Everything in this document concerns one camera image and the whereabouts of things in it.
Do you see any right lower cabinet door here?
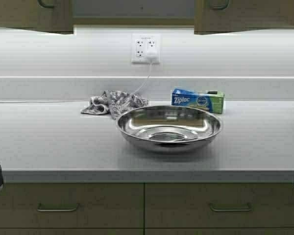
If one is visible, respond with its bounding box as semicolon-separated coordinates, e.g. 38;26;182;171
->
145;228;294;235

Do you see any right lower drawer front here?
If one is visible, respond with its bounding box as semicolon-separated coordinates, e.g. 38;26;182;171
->
145;183;294;228

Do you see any left lower drawer front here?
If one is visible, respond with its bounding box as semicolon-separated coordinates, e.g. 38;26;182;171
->
0;184;144;229

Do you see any white wall outlet plate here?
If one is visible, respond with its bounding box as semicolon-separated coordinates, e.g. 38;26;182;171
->
131;34;161;64

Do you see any drawer metal handle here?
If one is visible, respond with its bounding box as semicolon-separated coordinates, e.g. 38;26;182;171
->
37;203;80;212
209;203;252;212

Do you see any right upper cabinet door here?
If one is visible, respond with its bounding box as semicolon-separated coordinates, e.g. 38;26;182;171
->
194;0;294;35

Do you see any left lower cabinet door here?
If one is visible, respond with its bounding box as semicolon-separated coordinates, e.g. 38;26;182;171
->
0;229;144;235

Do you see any left drawer metal handle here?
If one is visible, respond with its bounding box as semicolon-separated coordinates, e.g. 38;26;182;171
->
37;203;80;212

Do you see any grey patterned dish towel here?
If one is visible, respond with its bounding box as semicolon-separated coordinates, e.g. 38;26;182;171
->
81;91;148;119

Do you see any cabinet door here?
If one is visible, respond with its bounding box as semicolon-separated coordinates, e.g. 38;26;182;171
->
0;229;144;235
0;0;74;34
145;228;294;235
194;0;294;35

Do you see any right drawer metal handle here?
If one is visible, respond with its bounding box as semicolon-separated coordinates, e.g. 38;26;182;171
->
209;203;252;212

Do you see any left upper door handle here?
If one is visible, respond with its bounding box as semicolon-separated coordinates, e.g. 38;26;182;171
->
37;0;55;9

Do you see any door handle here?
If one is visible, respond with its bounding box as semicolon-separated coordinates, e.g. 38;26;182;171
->
37;0;55;9
208;0;230;10

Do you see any left upper cabinet door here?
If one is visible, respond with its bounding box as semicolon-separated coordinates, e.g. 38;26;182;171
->
0;0;74;34

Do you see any right upper door handle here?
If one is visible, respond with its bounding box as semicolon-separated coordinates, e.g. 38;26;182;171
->
208;0;230;10

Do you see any large stainless steel bowl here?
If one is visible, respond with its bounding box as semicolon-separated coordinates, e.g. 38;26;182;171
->
116;105;222;154

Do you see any blue green Ziploc box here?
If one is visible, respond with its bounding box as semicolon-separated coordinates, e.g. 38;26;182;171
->
171;88;225;114

